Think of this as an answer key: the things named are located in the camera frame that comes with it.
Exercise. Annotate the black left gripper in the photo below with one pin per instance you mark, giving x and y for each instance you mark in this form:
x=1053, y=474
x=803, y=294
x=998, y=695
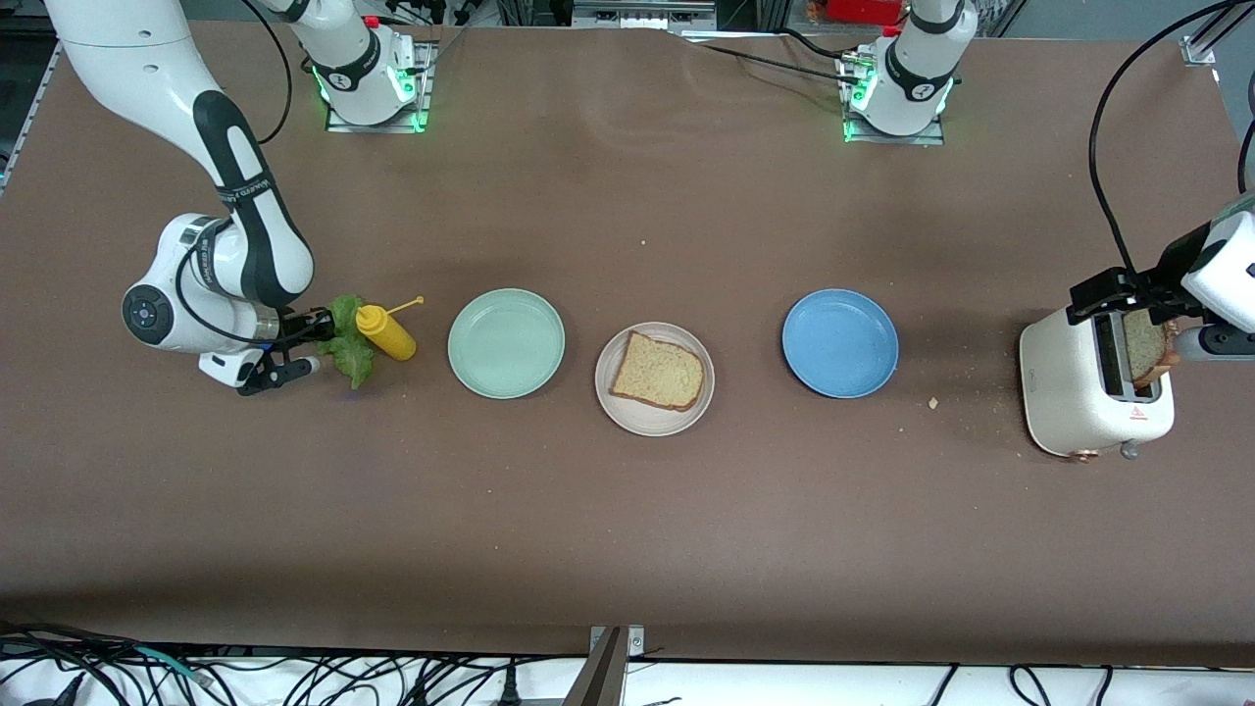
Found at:
x=1170, y=262

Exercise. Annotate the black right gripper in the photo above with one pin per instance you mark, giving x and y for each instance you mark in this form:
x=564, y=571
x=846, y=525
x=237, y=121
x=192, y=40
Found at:
x=297, y=325

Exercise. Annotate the green lettuce leaf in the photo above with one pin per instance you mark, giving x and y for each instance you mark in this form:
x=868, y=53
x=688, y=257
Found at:
x=351, y=343

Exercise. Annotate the toasted bread slice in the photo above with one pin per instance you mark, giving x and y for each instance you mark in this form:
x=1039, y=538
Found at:
x=659, y=371
x=1142, y=348

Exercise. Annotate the yellow squeeze bottle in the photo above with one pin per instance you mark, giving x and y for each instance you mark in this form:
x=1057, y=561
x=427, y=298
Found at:
x=387, y=333

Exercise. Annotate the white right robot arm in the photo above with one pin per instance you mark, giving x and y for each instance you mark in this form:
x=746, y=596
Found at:
x=235, y=196

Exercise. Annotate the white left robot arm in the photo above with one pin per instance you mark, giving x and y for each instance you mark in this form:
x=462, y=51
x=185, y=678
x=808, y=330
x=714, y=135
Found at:
x=912, y=78

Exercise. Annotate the mint green plate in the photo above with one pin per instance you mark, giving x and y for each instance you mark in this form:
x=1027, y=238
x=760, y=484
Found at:
x=505, y=343

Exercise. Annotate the blue plate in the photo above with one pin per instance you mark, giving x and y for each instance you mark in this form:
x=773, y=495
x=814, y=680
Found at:
x=840, y=343

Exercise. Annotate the beige plate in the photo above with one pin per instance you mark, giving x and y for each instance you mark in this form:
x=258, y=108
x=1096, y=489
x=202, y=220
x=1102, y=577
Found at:
x=652, y=422

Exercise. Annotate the cream two-slot toaster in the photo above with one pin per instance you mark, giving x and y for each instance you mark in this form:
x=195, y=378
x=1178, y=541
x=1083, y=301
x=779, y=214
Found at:
x=1069, y=392

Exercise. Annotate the red box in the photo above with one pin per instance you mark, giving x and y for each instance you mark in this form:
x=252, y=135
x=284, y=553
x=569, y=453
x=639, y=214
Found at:
x=863, y=10

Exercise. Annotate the grey metal box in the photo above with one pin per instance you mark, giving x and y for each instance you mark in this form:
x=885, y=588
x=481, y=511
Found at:
x=642, y=12

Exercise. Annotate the aluminium frame profile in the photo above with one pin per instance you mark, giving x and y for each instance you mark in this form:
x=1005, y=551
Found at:
x=1211, y=34
x=34, y=98

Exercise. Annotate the aluminium table bracket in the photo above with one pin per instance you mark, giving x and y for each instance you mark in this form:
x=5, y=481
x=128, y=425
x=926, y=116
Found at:
x=608, y=672

